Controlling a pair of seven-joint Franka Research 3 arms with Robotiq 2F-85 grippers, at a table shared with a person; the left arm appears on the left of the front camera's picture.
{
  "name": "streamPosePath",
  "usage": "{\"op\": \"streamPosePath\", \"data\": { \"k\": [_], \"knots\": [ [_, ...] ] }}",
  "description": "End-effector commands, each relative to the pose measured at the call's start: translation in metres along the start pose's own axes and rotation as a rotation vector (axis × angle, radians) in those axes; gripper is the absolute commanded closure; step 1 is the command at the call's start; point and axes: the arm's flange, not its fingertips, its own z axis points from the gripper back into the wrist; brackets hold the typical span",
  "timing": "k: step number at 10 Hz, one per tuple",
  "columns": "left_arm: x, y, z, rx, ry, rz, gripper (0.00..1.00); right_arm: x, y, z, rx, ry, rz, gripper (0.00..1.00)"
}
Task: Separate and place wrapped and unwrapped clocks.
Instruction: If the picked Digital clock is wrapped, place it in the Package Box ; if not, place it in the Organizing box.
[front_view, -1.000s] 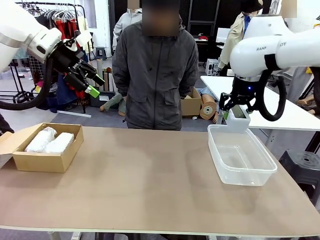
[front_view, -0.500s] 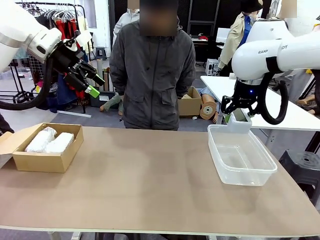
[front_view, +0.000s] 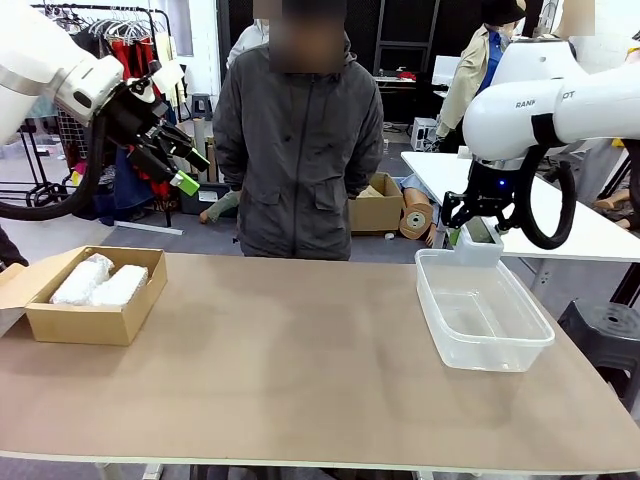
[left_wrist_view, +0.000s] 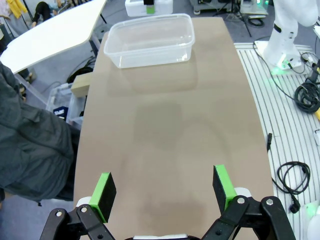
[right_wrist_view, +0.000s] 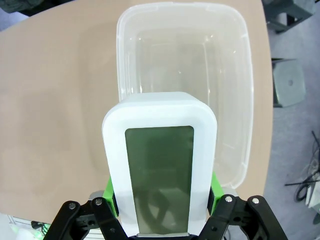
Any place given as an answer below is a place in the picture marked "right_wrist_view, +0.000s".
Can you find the white digital clock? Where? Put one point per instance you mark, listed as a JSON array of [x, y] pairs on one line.
[[160, 120]]

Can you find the black metal stand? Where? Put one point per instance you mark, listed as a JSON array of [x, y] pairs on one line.
[[292, 12]]

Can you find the person in dark grey jacket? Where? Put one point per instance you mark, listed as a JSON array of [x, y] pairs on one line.
[[22, 6]]

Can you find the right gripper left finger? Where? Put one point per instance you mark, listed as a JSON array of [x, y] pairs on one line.
[[100, 220]]

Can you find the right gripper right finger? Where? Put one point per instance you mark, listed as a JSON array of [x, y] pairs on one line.
[[237, 217]]

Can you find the clear plastic container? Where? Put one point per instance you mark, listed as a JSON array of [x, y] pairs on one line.
[[185, 50]]

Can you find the grey metal stool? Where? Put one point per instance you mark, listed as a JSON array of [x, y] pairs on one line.
[[288, 82]]

